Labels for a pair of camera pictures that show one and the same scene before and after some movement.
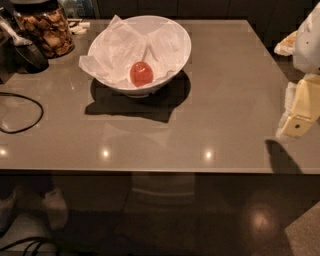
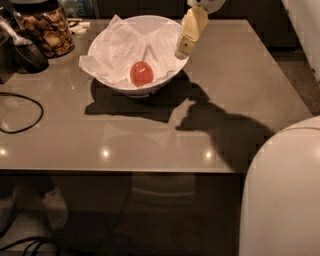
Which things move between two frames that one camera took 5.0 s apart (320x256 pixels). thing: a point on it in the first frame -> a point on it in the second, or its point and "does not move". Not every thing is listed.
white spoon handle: x=16 y=40 does not move
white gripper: x=309 y=50 -> x=206 y=4
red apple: x=141 y=73 does not move
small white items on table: x=80 y=29 does not move
